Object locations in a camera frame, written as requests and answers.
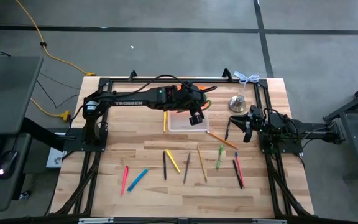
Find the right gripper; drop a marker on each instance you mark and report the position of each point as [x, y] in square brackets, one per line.
[255, 127]

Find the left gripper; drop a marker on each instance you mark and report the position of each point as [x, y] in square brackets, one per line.
[191, 96]

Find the black marker pen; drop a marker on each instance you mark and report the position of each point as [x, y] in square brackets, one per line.
[227, 130]

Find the orange pencil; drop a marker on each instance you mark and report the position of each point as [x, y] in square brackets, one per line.
[222, 140]

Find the green retractable pen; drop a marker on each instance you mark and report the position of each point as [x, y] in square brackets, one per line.
[219, 157]

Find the thin black pen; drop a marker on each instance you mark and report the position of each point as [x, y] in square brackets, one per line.
[164, 166]
[237, 174]

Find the yellow pencil green ferrule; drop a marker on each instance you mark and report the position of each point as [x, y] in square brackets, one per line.
[202, 164]

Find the brown pencil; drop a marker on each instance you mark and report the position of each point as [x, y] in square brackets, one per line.
[187, 168]

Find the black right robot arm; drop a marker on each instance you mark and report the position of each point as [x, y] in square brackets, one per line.
[315, 132]

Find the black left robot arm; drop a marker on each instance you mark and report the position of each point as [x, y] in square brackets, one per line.
[129, 101]

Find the clear pencil box orange lid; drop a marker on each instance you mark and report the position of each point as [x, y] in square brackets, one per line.
[182, 124]

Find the brass cylinder stand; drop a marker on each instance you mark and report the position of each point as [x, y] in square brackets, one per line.
[237, 104]

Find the red pencil blue eraser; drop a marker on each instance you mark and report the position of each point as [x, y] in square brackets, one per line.
[239, 168]

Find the black metal stand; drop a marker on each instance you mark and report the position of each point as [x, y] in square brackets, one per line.
[356, 140]

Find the blue pen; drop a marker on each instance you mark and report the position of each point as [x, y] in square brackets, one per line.
[137, 180]

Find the pink highlighter pen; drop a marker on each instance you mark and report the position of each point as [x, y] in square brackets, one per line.
[124, 180]

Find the white printed card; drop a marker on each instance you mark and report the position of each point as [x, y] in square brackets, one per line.
[54, 158]

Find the black side desk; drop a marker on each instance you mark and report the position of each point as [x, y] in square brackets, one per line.
[8, 93]

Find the small black caster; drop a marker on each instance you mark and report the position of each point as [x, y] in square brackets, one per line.
[25, 195]

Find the black computer mouse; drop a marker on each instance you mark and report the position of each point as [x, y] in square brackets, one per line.
[7, 163]

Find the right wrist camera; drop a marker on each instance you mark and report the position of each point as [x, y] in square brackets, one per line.
[255, 112]

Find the silver frame bracket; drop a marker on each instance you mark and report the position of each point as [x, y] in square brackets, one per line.
[269, 221]
[95, 220]

